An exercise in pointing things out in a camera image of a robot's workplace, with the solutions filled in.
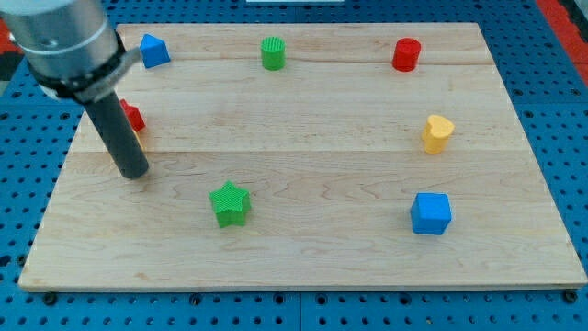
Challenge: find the green star block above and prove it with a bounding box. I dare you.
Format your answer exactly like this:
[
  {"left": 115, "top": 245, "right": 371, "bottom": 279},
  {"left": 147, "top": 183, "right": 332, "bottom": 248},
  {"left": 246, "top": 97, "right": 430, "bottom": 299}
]
[{"left": 209, "top": 181, "right": 251, "bottom": 228}]

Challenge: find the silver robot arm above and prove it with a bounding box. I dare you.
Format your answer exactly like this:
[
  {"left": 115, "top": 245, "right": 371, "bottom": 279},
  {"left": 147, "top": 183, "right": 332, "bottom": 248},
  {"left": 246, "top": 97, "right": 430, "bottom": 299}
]
[{"left": 1, "top": 0, "right": 141, "bottom": 104}]

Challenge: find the wooden board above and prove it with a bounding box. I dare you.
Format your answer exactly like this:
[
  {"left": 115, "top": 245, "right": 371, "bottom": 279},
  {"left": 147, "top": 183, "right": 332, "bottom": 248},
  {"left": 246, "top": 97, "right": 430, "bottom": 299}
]
[{"left": 19, "top": 23, "right": 587, "bottom": 292}]

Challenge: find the green cylinder block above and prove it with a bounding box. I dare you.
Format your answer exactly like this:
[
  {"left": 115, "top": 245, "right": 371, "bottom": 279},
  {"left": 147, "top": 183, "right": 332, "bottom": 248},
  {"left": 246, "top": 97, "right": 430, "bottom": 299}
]
[{"left": 260, "top": 36, "right": 286, "bottom": 71}]

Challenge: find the blue cube block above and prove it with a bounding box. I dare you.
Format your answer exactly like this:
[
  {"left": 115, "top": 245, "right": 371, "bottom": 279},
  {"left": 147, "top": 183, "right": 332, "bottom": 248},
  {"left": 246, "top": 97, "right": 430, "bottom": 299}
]
[{"left": 410, "top": 192, "right": 452, "bottom": 235}]

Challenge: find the yellow heart block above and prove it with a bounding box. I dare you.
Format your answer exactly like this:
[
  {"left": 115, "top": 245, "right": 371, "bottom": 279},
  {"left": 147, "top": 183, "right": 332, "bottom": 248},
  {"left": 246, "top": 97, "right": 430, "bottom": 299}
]
[{"left": 421, "top": 115, "right": 455, "bottom": 154}]

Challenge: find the red cylinder block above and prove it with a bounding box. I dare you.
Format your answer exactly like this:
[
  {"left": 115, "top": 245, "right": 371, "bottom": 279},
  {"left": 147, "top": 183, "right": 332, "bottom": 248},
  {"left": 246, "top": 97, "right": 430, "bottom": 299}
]
[{"left": 391, "top": 38, "right": 422, "bottom": 72}]

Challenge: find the red pentagon block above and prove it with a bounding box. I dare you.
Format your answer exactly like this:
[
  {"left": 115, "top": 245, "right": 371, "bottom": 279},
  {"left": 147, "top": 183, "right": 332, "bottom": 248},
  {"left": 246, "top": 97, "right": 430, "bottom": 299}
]
[{"left": 119, "top": 99, "right": 146, "bottom": 132}]

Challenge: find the blue triangle block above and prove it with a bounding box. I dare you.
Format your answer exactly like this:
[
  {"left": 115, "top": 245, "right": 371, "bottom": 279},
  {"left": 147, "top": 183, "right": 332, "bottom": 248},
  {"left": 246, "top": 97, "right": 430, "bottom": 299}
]
[{"left": 140, "top": 34, "right": 171, "bottom": 69}]

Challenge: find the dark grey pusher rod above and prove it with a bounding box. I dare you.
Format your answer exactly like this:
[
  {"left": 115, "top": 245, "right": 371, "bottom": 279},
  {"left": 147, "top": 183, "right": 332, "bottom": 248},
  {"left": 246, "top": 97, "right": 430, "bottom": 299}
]
[{"left": 85, "top": 92, "right": 149, "bottom": 178}]

